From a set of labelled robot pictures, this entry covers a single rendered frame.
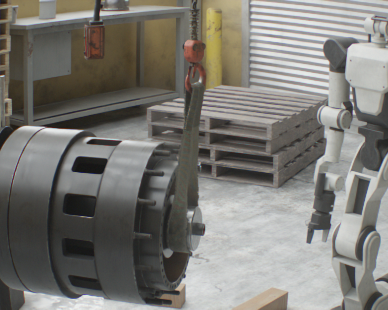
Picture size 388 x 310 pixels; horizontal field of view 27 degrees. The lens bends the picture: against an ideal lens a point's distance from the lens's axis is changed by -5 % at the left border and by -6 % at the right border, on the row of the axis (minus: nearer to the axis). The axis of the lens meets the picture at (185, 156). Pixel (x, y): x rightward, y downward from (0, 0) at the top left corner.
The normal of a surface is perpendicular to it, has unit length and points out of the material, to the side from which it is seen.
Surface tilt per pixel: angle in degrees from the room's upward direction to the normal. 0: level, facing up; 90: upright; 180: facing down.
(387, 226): 0
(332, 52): 90
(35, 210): 70
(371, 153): 90
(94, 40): 90
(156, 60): 90
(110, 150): 17
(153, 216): 63
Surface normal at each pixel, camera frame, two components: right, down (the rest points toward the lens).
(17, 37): -0.66, 0.18
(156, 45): 0.74, 0.18
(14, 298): 0.98, 0.05
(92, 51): 0.28, 0.25
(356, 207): -0.73, -0.01
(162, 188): -0.16, -0.61
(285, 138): 0.87, 0.13
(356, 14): -0.58, -0.33
